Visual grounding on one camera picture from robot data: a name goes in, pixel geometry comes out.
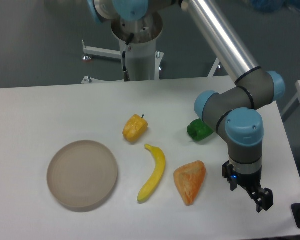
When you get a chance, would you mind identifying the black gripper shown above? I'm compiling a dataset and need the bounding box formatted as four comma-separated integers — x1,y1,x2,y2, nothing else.
222,161,274,213

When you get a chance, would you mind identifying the yellow toy pepper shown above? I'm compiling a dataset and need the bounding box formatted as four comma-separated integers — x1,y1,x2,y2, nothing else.
122,114,149,143

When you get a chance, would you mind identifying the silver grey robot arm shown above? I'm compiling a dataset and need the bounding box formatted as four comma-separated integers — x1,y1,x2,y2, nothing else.
87,0,285,212

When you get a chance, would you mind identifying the green toy pepper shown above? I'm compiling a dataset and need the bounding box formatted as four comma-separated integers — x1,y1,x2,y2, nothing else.
186,118,214,142

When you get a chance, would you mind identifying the orange toy bread wedge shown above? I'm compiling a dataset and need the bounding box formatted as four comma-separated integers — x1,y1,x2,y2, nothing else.
173,160,207,206

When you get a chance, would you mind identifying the yellow toy banana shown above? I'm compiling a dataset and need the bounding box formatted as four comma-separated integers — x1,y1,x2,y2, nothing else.
137,144,166,203

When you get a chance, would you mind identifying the beige round plate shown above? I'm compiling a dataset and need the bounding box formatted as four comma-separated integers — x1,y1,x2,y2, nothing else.
46,140,119,213

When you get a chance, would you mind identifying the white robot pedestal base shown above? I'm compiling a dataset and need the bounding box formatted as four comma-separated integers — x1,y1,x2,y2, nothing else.
82,12,164,82

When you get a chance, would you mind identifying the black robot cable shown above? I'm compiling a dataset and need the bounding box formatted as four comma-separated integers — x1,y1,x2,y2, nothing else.
121,33,135,82

